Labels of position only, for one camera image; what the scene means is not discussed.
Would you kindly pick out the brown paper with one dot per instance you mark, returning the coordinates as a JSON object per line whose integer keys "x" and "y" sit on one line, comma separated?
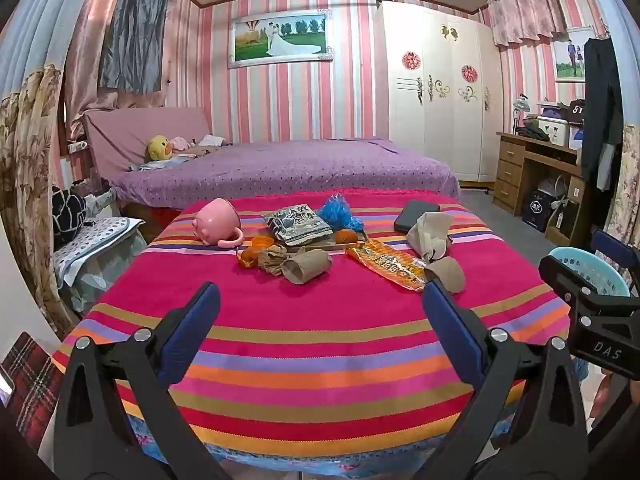
{"x": 272, "y": 259}

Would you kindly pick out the dark hanging coat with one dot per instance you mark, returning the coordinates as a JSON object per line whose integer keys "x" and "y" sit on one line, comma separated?
{"x": 600, "y": 105}

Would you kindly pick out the white wardrobe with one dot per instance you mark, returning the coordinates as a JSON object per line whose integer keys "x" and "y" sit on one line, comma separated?
{"x": 440, "y": 120}

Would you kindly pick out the wooden tray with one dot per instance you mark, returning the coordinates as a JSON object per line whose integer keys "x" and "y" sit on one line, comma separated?
{"x": 325, "y": 246}

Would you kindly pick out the dark clothes pile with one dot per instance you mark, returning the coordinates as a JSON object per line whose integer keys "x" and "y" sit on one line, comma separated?
{"x": 532, "y": 132}

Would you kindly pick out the red plaid cloth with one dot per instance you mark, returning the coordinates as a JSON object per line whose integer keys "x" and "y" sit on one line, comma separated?
{"x": 32, "y": 385}

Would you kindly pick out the beige floral curtain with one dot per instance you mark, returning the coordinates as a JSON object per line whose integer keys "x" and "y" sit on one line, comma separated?
{"x": 625, "y": 195}

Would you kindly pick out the grey hanging cloth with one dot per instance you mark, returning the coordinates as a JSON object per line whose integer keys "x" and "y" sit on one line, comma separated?
{"x": 135, "y": 30}

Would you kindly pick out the white fan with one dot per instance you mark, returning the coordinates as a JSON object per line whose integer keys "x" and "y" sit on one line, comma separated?
{"x": 555, "y": 187}

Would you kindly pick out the white storage box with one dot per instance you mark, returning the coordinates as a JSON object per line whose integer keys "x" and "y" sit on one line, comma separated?
{"x": 555, "y": 130}

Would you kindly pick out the polka-dot cushion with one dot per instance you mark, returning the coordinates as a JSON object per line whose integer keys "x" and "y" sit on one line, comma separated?
{"x": 95, "y": 240}

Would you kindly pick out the black and white snack bag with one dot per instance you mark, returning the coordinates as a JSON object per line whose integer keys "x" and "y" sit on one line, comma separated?
{"x": 295, "y": 222}

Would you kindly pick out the pink satin curtain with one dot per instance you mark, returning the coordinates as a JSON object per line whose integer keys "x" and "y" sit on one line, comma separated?
{"x": 85, "y": 60}

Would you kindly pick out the beige bag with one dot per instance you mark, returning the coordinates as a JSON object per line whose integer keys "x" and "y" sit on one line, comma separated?
{"x": 429, "y": 235}

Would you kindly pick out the light blue plastic basket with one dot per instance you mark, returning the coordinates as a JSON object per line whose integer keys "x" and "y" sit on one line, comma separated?
{"x": 592, "y": 267}

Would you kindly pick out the purple polka-dot bed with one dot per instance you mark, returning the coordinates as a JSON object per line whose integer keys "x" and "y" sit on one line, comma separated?
{"x": 300, "y": 167}

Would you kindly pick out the white pillow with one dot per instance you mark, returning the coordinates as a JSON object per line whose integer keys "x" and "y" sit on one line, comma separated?
{"x": 211, "y": 140}

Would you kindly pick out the desk lamp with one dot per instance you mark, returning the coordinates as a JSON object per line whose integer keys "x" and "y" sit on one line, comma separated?
{"x": 521, "y": 110}

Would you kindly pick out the orange snack wrapper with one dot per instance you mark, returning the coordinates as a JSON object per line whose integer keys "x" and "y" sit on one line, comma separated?
{"x": 395, "y": 265}

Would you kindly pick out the pink plush toy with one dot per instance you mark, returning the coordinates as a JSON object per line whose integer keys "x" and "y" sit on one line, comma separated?
{"x": 181, "y": 143}

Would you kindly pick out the pink headboard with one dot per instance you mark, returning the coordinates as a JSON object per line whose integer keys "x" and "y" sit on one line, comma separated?
{"x": 125, "y": 132}

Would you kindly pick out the wooden desk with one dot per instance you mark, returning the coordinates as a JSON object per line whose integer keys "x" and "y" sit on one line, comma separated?
{"x": 515, "y": 160}

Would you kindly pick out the black carton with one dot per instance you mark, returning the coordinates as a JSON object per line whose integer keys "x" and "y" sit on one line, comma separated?
{"x": 535, "y": 210}

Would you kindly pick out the person's right hand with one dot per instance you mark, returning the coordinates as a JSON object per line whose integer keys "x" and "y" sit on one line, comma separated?
{"x": 607, "y": 390}

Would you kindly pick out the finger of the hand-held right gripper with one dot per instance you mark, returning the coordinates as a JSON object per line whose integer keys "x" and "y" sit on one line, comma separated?
{"x": 612, "y": 247}
{"x": 565, "y": 272}

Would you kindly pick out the black phone case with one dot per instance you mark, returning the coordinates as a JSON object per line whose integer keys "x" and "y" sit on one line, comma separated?
{"x": 415, "y": 215}

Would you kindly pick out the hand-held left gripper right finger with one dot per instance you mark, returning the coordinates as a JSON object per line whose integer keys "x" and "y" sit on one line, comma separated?
{"x": 450, "y": 332}

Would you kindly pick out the whole orange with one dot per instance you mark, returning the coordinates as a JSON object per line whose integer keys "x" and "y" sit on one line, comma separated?
{"x": 346, "y": 236}

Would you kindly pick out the cardboard box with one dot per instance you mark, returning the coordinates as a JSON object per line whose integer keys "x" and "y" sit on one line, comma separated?
{"x": 565, "y": 222}

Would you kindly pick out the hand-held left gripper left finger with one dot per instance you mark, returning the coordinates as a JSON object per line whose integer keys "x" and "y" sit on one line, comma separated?
{"x": 192, "y": 332}

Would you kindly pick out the framed wedding photo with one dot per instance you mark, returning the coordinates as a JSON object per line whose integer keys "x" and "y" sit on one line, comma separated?
{"x": 280, "y": 37}

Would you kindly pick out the white power strip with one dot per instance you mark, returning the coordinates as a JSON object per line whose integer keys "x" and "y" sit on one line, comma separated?
{"x": 77, "y": 147}

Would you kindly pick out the long cardboard tube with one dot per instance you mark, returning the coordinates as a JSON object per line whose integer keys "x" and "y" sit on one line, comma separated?
{"x": 307, "y": 266}

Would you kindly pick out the short cardboard tube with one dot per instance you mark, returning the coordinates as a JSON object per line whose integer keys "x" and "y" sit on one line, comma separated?
{"x": 446, "y": 275}

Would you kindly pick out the yellow duck plush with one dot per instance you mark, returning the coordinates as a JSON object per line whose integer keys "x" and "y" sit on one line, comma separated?
{"x": 160, "y": 148}

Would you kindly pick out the small wall photo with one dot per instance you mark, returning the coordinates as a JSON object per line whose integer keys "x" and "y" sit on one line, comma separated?
{"x": 570, "y": 55}

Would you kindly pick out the blue plastic bag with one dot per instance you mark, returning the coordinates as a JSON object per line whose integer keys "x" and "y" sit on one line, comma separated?
{"x": 337, "y": 212}

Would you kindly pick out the striped tablecloth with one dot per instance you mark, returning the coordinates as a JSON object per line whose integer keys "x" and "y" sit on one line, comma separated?
{"x": 310, "y": 340}

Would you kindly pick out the pink floral short curtain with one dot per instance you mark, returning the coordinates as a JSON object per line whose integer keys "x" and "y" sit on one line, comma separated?
{"x": 525, "y": 10}

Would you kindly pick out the orange peel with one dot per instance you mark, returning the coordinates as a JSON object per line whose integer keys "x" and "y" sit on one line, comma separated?
{"x": 250, "y": 256}

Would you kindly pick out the black and white patterned bag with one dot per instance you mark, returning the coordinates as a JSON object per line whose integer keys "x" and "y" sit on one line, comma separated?
{"x": 67, "y": 215}

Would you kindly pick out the pink cup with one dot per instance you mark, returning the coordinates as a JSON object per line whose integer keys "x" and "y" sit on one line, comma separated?
{"x": 216, "y": 220}

